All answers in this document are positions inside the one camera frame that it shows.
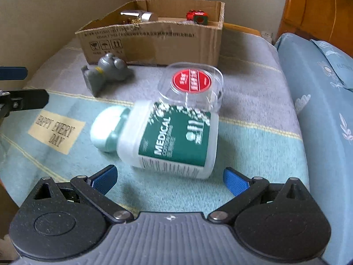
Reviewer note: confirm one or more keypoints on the cardboard box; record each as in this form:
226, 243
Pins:
154, 47

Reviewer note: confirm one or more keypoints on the blue floral pillow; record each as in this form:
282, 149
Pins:
339, 66

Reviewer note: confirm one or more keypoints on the wooden bedside table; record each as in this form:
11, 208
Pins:
242, 28

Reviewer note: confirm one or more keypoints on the blue floral bed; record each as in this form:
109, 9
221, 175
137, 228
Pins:
325, 143

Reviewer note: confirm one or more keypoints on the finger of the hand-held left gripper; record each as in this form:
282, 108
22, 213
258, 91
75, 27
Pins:
27, 98
13, 73

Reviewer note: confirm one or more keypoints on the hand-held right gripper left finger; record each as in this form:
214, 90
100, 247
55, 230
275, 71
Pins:
106, 178

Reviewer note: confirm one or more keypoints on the white wall plug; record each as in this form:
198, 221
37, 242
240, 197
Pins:
266, 36

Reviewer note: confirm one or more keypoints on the wooden headboard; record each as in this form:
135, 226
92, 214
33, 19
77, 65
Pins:
317, 11

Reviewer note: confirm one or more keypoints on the mint green earbuds case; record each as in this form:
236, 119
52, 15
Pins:
104, 132

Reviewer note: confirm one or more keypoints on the grey elephant figure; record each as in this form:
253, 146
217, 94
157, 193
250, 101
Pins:
110, 66

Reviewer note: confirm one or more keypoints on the clear plastic box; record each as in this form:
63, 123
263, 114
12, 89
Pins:
193, 80

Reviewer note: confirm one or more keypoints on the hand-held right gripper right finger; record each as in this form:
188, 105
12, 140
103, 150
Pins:
234, 180

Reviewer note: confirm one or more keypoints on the red toy truck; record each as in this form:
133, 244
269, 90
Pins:
195, 15

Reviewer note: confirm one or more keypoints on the white bottle with green label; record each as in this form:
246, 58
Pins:
171, 143

